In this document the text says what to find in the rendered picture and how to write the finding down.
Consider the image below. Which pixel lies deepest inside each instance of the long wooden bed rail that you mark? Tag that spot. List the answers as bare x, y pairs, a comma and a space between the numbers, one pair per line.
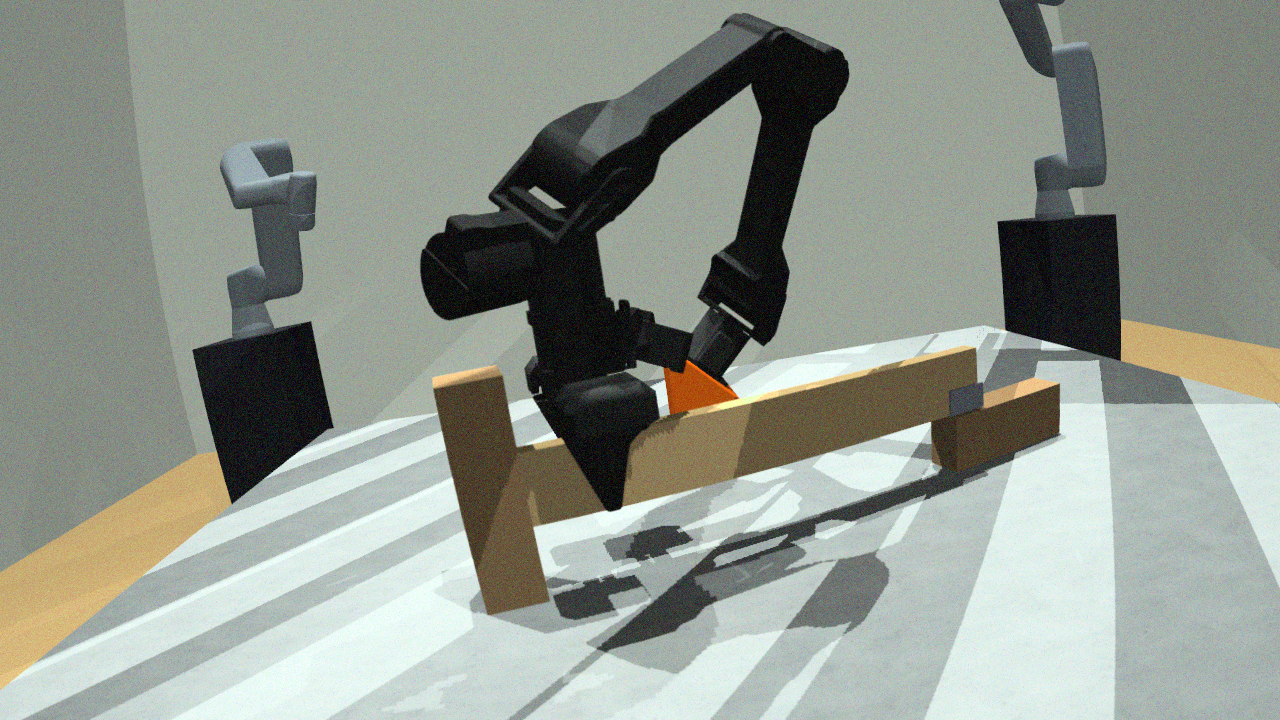
710, 445

